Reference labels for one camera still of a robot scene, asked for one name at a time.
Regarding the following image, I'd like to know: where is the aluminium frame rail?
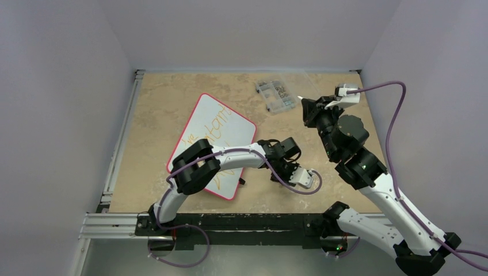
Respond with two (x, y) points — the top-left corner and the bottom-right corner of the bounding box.
(79, 69), (146, 240)

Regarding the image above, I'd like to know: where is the pink framed whiteboard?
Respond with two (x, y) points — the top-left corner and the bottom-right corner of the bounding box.
(166, 93), (257, 200)

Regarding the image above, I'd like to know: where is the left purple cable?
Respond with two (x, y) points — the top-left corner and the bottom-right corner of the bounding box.
(146, 147), (323, 267)

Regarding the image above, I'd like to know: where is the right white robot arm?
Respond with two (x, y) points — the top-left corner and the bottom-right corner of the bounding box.
(300, 97), (461, 275)

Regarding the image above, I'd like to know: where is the purple cable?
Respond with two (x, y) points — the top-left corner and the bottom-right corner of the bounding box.
(345, 80), (488, 272)
(146, 147), (323, 267)

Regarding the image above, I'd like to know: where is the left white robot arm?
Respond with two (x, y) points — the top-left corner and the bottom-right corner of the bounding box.
(148, 137), (313, 235)

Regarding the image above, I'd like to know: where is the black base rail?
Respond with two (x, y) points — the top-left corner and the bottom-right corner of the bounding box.
(135, 212), (367, 252)

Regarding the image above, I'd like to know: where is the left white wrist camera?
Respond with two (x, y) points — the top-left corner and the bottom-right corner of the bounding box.
(288, 166), (314, 189)

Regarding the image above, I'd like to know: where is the clear screw organizer box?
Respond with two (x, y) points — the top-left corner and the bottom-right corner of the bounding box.
(256, 78), (298, 114)

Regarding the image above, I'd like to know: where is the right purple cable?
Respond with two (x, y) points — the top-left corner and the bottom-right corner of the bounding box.
(345, 80), (488, 272)

